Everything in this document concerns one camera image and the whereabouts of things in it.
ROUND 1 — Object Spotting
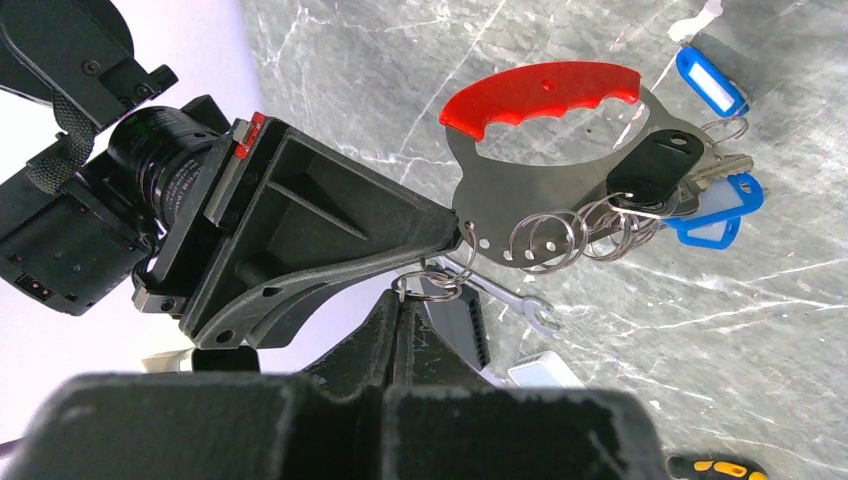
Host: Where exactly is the black box left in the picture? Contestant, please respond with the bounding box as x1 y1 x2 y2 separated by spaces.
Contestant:
425 285 490 371

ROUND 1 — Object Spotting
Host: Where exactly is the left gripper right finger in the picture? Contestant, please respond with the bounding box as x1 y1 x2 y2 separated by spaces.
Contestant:
397 301 500 398

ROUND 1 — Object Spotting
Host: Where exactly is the yellow black screwdriver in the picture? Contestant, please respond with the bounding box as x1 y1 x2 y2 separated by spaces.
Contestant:
666 455 769 480

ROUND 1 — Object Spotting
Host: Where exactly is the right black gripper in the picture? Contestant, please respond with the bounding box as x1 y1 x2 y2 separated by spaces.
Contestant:
131 112 461 349

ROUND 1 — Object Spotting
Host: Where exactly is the silver open-end wrench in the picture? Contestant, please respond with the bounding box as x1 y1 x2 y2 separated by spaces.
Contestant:
421 256 561 335

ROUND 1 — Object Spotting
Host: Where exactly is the blue key tag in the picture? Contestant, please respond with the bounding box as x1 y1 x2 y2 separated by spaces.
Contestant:
675 46 750 118

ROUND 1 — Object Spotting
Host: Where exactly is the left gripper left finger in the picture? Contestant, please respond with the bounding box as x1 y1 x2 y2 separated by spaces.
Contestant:
301 290 401 400

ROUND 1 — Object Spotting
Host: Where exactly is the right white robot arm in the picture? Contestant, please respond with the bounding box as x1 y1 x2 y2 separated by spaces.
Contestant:
1 1 460 350

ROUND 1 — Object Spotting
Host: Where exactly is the small white plastic box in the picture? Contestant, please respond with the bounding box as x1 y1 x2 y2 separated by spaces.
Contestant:
507 351 585 388

